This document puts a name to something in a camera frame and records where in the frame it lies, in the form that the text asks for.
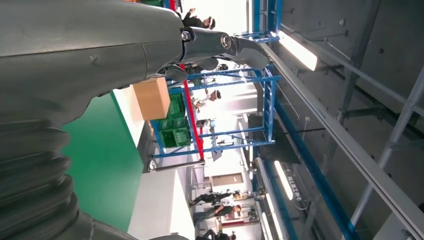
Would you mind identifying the metal stand frame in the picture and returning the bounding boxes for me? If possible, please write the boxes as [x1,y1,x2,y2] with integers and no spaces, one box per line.
[147,158,207,173]

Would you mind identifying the green table mat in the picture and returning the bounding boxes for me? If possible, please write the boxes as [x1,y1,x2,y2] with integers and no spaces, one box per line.
[61,91,145,233]

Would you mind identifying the person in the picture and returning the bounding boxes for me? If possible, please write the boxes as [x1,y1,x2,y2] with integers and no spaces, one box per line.
[193,89,222,112]
[195,229,238,240]
[193,204,243,223]
[189,189,241,206]
[177,7,217,31]

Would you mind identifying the cardboard box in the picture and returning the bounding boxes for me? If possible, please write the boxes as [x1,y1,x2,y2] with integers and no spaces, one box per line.
[132,76,171,122]

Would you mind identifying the red post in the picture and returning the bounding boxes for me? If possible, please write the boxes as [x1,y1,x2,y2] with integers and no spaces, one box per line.
[168,0,205,162]

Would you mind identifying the ceiling light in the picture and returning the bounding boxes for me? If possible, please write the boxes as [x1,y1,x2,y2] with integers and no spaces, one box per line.
[274,160,294,201]
[277,30,319,72]

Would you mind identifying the grey ceiling rail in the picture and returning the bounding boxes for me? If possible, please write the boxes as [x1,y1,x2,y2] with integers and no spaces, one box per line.
[258,23,424,240]

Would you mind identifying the blue ceiling beam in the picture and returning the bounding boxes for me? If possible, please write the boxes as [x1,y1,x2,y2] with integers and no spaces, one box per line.
[263,99,360,240]

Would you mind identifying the blue metal rack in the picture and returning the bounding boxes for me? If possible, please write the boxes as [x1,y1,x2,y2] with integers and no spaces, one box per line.
[150,0,284,160]

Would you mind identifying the green crates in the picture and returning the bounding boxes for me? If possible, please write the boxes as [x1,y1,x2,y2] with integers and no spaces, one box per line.
[158,92,193,149]

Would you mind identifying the white table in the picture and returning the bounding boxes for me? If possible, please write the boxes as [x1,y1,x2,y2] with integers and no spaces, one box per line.
[127,168,197,240]
[112,86,147,147]

